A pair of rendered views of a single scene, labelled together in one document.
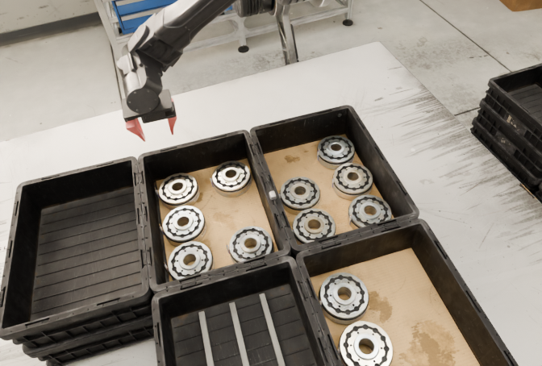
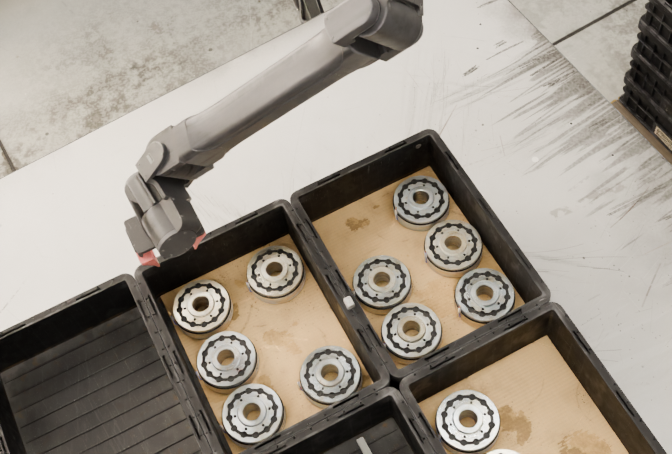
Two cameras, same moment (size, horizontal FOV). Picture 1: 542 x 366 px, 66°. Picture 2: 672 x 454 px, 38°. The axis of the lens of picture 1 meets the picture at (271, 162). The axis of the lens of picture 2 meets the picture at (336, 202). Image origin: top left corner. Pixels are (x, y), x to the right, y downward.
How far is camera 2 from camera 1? 0.69 m
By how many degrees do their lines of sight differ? 11
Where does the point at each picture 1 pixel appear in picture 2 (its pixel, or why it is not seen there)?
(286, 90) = not seen: hidden behind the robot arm
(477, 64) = not seen: outside the picture
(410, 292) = (552, 397)
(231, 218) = (290, 337)
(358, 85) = (433, 47)
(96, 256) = (112, 429)
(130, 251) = (158, 412)
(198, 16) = (239, 136)
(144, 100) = (180, 242)
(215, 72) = not seen: outside the picture
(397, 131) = (507, 129)
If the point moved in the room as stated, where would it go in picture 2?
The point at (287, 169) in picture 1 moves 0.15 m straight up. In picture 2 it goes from (354, 243) to (348, 200)
